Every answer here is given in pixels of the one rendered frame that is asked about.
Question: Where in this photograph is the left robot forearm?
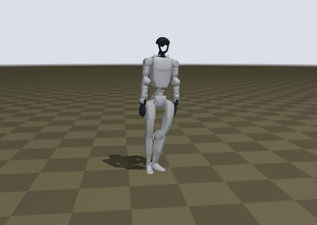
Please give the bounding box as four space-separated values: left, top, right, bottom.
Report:
172 85 180 103

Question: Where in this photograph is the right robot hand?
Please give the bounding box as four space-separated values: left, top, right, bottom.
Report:
139 99 146 117

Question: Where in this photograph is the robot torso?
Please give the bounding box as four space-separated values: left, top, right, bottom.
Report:
150 54 173 108

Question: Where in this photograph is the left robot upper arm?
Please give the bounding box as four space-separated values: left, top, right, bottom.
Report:
171 59 180 86

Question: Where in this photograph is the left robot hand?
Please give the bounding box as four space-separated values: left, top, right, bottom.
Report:
173 99 179 116

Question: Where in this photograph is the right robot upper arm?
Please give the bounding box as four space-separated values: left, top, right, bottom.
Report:
142 57 154 85

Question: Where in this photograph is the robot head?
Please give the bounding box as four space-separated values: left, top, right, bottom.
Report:
156 37 170 57

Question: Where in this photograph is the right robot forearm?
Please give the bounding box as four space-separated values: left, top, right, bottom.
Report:
140 78 148 104

